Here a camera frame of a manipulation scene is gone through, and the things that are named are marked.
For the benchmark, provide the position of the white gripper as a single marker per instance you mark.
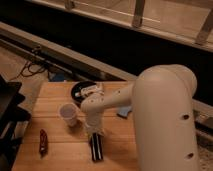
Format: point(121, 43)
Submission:
point(90, 129)

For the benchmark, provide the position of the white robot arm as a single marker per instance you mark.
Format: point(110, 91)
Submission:
point(162, 105)

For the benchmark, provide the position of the white ceramic cup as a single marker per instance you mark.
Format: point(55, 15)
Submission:
point(68, 112)

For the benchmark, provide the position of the blue sponge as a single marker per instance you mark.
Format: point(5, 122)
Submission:
point(124, 111)

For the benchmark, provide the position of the white bottle in bowl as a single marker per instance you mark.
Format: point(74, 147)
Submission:
point(87, 91)

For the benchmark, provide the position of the black round bowl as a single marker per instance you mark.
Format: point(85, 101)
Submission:
point(76, 87)

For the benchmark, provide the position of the red pocket knife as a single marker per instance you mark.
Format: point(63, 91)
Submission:
point(43, 146)

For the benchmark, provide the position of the black chair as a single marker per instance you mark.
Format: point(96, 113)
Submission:
point(10, 115)

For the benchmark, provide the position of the metal floor rail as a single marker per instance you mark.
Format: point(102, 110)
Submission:
point(122, 55)

